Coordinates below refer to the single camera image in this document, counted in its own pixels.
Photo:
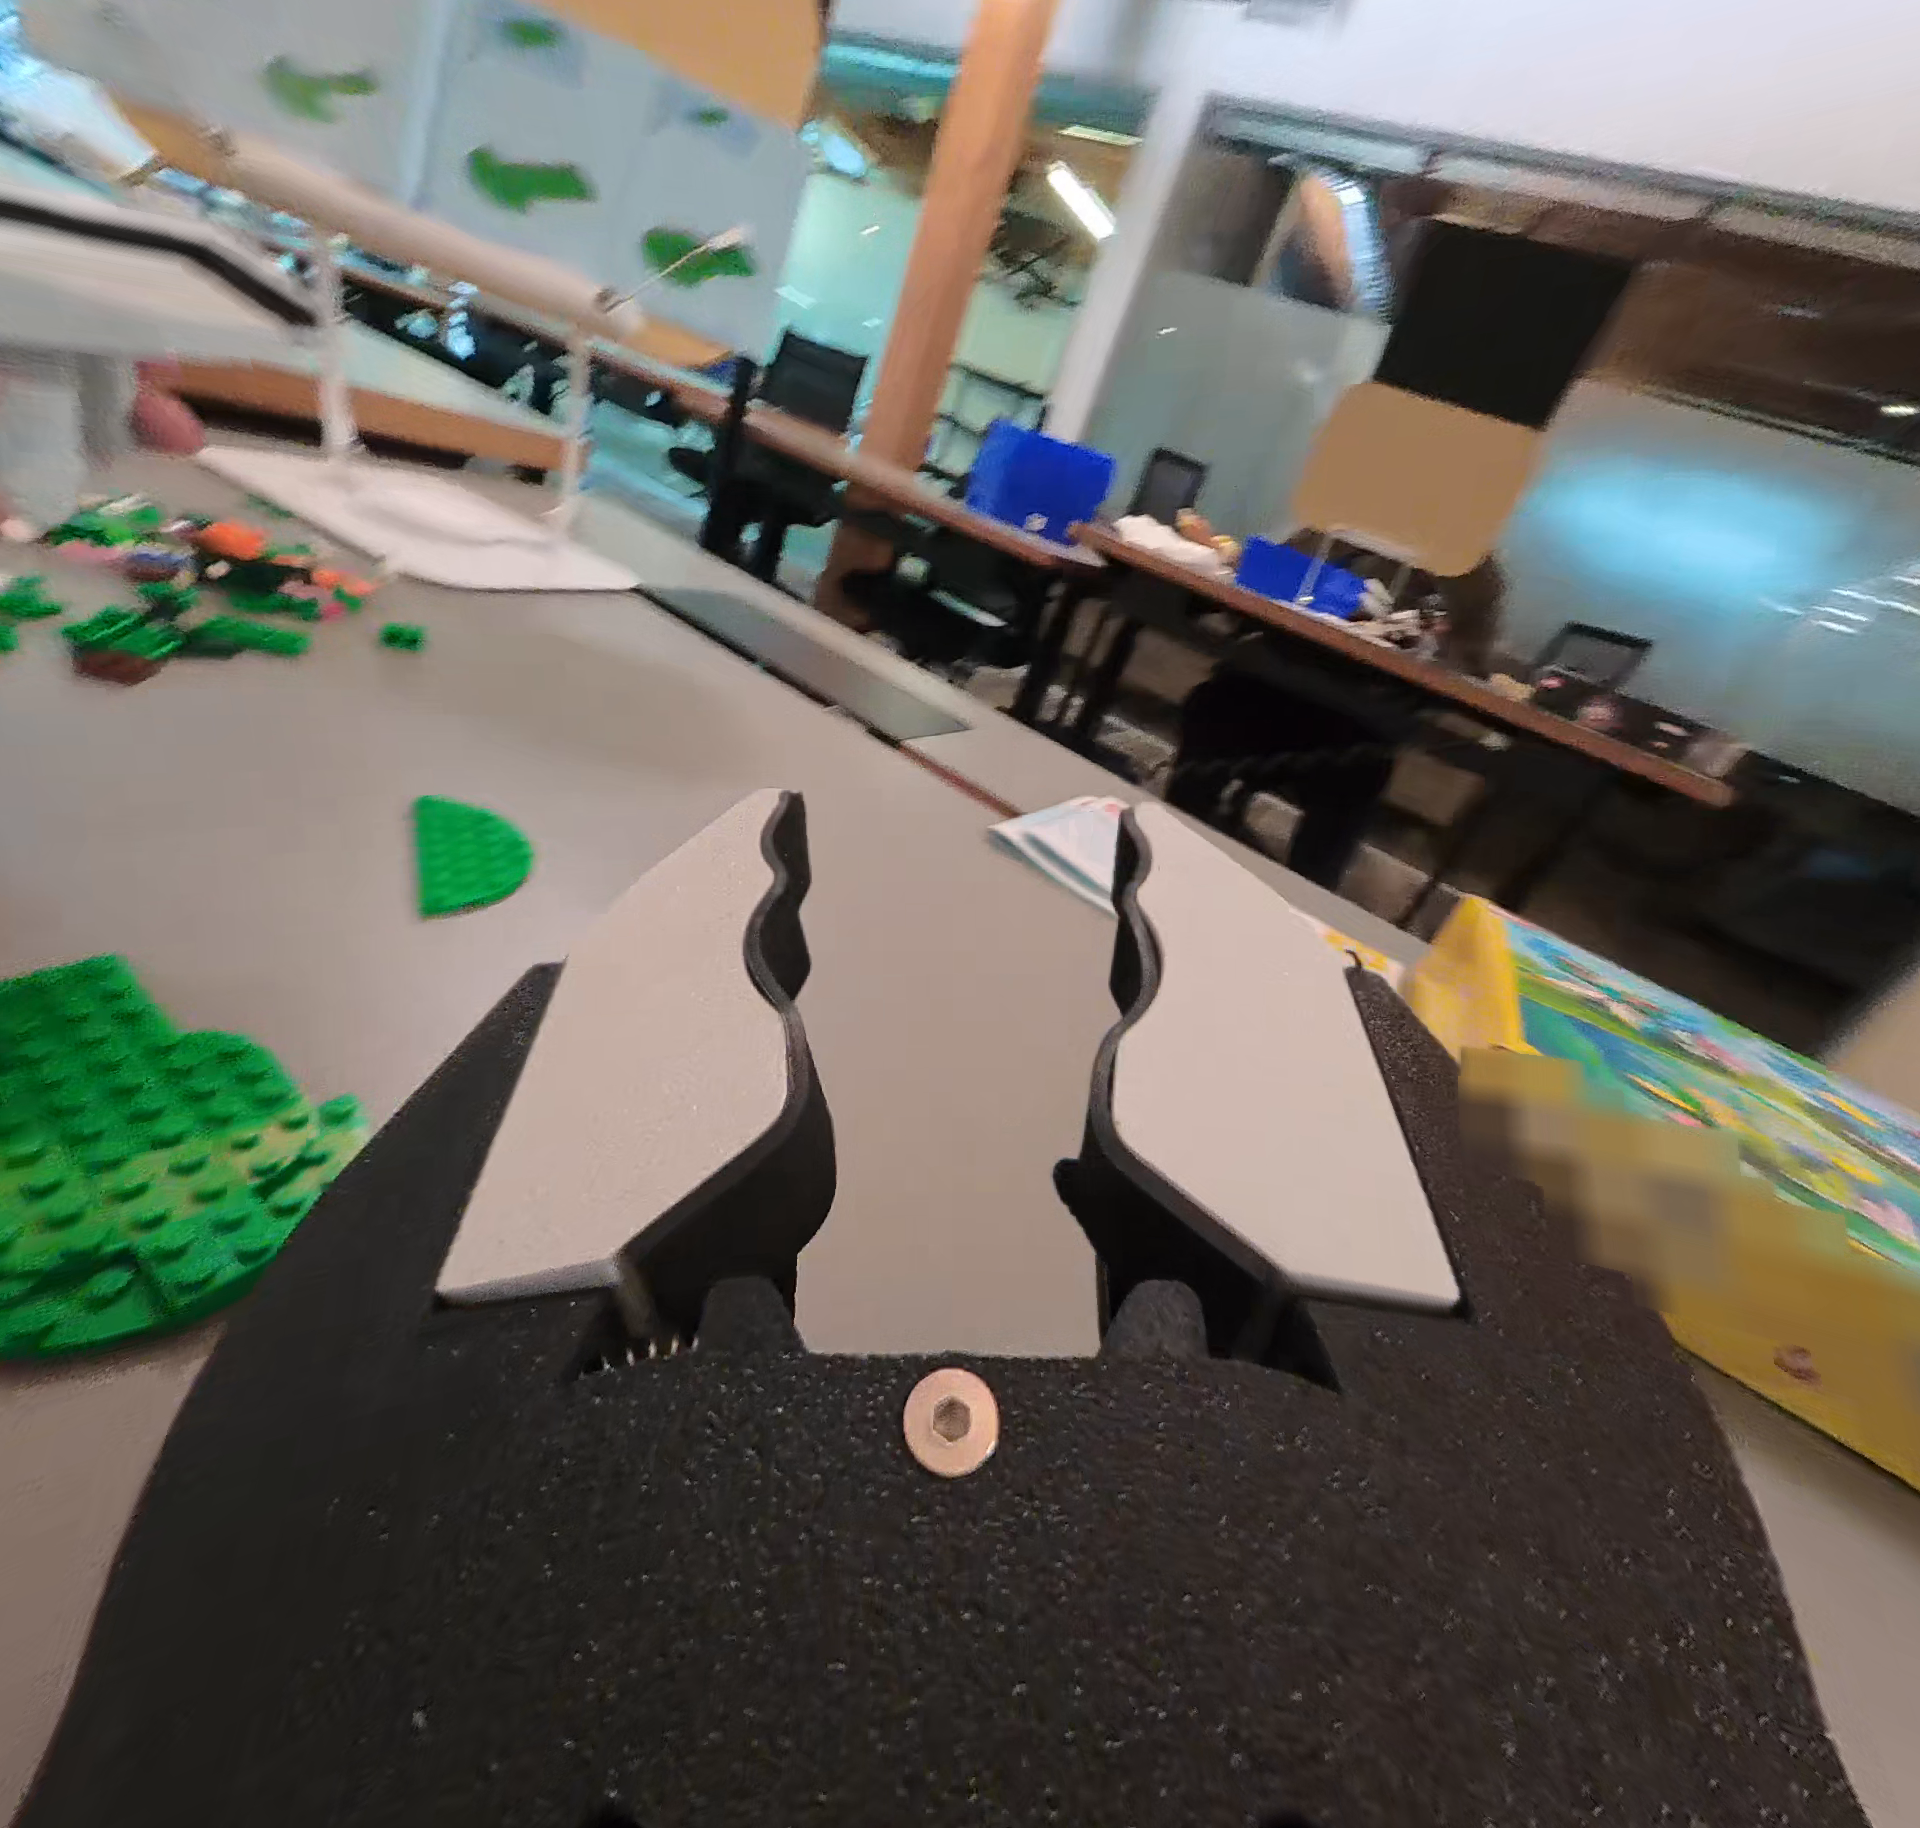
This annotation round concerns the flower print instruction booklet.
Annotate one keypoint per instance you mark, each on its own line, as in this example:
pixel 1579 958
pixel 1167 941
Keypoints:
pixel 1074 836

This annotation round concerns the pile of small lego pieces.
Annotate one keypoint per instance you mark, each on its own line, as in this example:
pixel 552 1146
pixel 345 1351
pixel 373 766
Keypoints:
pixel 225 583

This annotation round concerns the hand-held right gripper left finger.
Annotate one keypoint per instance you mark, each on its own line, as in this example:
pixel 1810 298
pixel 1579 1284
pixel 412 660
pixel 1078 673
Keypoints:
pixel 648 1092

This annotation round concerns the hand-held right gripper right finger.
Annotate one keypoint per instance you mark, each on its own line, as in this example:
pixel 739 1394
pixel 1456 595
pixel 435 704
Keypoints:
pixel 1276 1109

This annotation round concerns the stack of blue bins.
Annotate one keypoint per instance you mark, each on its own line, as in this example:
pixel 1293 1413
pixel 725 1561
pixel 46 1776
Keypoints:
pixel 1044 477

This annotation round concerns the green half-round lego plate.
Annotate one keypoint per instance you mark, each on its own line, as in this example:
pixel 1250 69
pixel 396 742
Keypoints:
pixel 472 861

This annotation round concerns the black wall panel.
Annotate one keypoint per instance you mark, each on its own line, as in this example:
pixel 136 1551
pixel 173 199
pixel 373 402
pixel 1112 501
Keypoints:
pixel 1503 321

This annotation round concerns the black table inset panel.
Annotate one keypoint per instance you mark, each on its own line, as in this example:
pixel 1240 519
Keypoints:
pixel 811 664

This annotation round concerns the yellow lego box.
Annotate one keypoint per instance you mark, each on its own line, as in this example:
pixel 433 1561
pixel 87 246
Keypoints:
pixel 1591 991

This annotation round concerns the black office chair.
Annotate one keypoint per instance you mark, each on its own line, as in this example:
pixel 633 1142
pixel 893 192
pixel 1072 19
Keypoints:
pixel 789 416

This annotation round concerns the blue bin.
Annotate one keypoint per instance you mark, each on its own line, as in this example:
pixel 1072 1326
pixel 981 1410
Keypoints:
pixel 1298 578

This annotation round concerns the wooden pillar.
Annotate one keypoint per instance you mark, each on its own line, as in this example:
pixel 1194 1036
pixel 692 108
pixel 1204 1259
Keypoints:
pixel 958 207

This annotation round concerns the long table with black legs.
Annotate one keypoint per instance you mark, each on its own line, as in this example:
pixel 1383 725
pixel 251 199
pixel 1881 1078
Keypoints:
pixel 928 498
pixel 1424 658

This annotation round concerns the green lego plate assembly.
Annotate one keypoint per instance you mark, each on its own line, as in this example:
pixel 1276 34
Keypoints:
pixel 136 1154

